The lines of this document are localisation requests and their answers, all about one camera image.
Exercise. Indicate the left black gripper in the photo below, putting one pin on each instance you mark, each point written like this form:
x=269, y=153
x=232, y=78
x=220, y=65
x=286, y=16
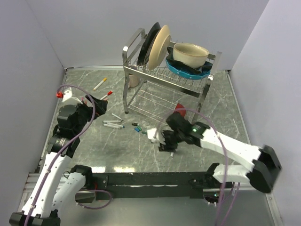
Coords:
x=100, y=106

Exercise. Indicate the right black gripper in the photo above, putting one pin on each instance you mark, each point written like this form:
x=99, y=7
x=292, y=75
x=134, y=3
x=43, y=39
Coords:
x=167, y=147

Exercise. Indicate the red cap marker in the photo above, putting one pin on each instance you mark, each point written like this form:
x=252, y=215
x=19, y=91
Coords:
x=105, y=96

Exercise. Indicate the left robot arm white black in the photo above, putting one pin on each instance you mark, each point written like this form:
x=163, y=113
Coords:
x=47, y=200

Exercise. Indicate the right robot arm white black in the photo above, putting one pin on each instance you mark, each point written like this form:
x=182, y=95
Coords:
x=258, y=166

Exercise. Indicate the red bowl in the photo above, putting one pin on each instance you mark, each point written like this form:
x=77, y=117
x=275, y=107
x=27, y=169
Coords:
x=180, y=109

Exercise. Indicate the yellow cap marker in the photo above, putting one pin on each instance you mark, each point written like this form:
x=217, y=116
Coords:
x=99, y=84

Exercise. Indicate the stainless steel dish rack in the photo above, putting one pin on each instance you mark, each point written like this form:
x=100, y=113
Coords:
x=159, y=89

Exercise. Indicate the pink cup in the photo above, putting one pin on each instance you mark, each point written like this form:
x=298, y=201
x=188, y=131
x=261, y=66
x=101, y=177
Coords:
x=134, y=81

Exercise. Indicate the blue dotted dish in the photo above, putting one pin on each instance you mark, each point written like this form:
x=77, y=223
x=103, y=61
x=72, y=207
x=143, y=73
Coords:
x=186, y=75

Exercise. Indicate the cream ceramic bowl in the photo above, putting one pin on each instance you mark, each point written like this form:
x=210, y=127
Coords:
x=190, y=54

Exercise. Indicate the black plate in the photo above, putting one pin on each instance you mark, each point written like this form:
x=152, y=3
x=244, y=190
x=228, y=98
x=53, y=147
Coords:
x=147, y=45

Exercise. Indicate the black base beam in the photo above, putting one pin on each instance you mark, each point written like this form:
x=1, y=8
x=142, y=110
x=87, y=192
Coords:
x=120, y=192

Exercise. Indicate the beige plate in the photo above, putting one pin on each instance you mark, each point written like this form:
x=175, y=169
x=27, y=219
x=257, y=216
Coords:
x=159, y=48

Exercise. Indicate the aluminium rail frame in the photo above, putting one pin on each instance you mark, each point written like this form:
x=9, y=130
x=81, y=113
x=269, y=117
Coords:
x=28, y=183

